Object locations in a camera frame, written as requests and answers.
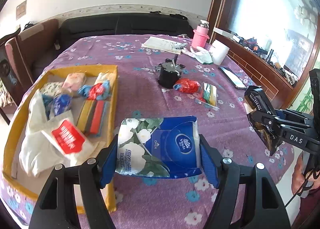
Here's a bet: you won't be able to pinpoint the black gold snack bag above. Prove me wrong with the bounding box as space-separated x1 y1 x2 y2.
244 86 282 155

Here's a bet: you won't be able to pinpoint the blue Vinda tissue bag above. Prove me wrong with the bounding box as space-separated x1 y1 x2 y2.
49 94 72 118

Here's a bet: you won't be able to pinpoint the blue floral Vinda tissue pack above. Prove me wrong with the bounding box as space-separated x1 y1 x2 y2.
116 116 202 179

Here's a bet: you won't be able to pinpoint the right bare hand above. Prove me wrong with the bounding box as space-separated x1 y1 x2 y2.
291 153 319 194

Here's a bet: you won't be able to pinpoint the white cloth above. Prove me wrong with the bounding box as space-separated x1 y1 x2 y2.
18 91 64 177

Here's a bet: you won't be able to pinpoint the red white tissue pack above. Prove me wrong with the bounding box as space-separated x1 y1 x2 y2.
41 118 95 166

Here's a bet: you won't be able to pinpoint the black smartphone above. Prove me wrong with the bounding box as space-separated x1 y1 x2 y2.
219 66 247 90

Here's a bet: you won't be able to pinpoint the yellow rimmed cardboard tray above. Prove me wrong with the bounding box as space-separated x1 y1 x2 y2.
3 65 118 220

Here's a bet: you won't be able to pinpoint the yellow green wrapped pack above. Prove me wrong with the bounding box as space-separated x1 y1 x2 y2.
195 82 219 111

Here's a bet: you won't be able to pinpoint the stacked coloured sponges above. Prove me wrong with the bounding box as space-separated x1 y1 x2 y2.
76 100 110 137

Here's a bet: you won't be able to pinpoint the blue towel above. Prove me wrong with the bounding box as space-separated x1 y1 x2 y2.
42 94 53 120

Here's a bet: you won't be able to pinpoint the white green floral tissue pack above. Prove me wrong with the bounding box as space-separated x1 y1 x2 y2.
40 82 63 97

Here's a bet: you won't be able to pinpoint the red plastic bag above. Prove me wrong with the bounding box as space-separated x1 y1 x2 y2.
173 78 200 94

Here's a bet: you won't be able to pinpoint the white glove on table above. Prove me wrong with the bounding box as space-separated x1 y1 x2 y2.
181 46 213 65

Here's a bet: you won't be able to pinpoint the dark wooden chair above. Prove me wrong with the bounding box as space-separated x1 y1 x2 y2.
0 28 34 126

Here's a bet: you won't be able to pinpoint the red and blue cloth bundle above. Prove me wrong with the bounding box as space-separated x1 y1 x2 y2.
78 81 111 101

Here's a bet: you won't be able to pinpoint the pink tissue pack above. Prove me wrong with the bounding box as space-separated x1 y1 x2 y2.
61 73 86 96

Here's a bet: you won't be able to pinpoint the pink water bottle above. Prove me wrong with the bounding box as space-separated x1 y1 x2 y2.
191 20 209 49

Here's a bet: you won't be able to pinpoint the cream tissue pack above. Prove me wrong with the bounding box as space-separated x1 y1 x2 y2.
94 72 117 88

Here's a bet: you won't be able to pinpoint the black small container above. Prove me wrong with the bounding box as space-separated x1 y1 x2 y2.
157 54 185 89

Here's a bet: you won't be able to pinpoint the purple floral tablecloth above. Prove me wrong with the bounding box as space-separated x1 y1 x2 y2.
0 34 296 229

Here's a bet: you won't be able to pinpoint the brown armchair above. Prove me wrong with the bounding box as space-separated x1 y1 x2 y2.
5 18 59 87

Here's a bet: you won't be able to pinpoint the white paper booklet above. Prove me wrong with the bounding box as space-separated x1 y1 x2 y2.
142 36 188 55

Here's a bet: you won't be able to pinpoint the black sofa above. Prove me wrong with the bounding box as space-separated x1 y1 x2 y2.
57 13 194 50

